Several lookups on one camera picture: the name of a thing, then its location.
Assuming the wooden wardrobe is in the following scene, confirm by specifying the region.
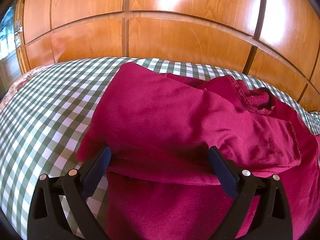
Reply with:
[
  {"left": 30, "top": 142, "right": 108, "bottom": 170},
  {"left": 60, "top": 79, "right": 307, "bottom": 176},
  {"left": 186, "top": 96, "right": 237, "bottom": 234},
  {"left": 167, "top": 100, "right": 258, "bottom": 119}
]
[{"left": 23, "top": 0, "right": 319, "bottom": 111}]

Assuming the green checkered bed cover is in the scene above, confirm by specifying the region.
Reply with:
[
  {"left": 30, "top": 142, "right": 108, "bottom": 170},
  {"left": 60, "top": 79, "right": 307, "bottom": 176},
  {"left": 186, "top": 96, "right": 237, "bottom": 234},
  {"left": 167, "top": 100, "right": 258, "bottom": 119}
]
[{"left": 0, "top": 56, "right": 320, "bottom": 240}]

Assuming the wooden door with handle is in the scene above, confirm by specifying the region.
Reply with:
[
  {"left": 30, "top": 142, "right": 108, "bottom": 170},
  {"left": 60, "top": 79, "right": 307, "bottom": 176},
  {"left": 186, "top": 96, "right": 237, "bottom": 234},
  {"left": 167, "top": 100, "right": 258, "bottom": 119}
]
[{"left": 14, "top": 0, "right": 30, "bottom": 74}]

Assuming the red long-sleeve shirt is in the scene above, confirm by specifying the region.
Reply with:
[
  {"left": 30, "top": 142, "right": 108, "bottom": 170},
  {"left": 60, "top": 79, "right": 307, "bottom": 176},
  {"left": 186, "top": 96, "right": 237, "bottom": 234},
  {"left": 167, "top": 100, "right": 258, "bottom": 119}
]
[{"left": 76, "top": 63, "right": 319, "bottom": 239}]

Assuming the floral bedspread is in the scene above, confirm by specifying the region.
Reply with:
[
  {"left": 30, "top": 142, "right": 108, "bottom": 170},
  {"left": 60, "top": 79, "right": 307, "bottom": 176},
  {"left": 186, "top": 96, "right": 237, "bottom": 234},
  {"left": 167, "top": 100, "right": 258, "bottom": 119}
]
[{"left": 0, "top": 65, "right": 52, "bottom": 112}]

